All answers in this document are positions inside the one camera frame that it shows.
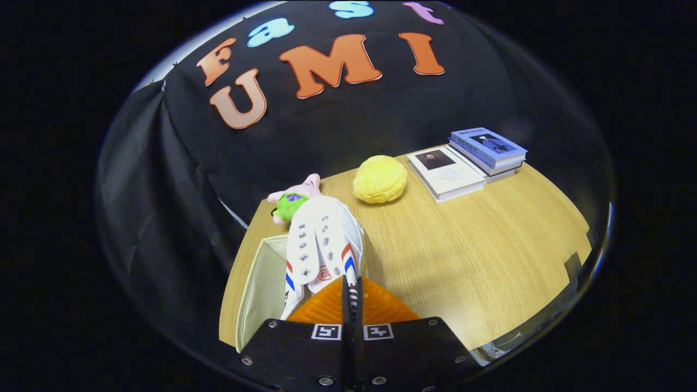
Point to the blue book with figure cover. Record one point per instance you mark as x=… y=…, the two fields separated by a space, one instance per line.
x=490 y=144

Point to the white striped shoe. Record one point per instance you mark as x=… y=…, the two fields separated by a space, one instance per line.
x=326 y=234

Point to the pink starfish plush toy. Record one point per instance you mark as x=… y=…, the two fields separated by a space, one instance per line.
x=288 y=204

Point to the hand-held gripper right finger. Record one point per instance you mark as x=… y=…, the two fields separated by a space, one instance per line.
x=414 y=348

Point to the yellow round plush cushion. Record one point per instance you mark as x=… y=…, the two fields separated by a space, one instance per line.
x=379 y=179

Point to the white book with portrait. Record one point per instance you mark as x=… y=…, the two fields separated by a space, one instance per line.
x=452 y=177

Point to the beige fabric storage box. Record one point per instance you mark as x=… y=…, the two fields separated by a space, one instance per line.
x=261 y=294

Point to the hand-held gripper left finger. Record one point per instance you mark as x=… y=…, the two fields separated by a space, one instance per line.
x=294 y=354

